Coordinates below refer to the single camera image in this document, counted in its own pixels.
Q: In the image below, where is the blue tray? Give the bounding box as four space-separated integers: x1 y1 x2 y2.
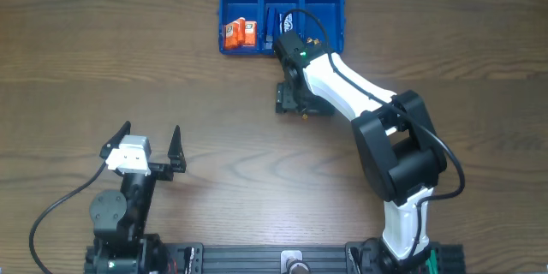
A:
217 0 346 57

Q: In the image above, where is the orange candy box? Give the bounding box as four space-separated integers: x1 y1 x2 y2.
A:
243 20 259 48
236 16 247 47
223 21 240 51

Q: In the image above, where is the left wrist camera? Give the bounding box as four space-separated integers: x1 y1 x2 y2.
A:
104 134 152 176

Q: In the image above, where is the mounting rail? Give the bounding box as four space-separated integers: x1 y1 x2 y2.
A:
84 242 466 274

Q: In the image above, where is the blue candy pack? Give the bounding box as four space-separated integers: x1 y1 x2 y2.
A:
265 6 277 51
278 11 295 35

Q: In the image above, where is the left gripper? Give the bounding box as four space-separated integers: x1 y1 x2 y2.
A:
99 120 188 182

